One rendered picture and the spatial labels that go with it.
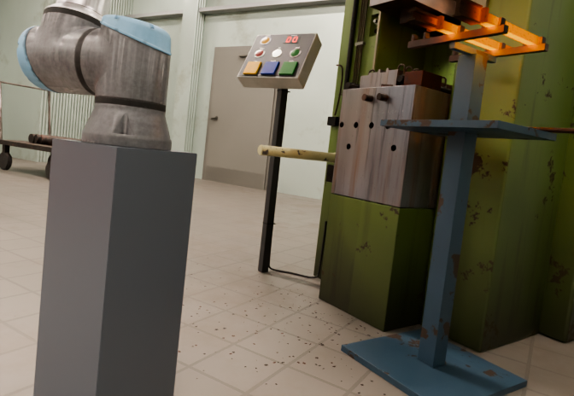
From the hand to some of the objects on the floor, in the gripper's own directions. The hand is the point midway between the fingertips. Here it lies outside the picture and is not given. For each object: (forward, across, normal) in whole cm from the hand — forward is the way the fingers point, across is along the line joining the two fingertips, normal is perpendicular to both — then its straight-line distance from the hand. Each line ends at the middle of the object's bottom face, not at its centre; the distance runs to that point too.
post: (-2, -60, +149) cm, 161 cm away
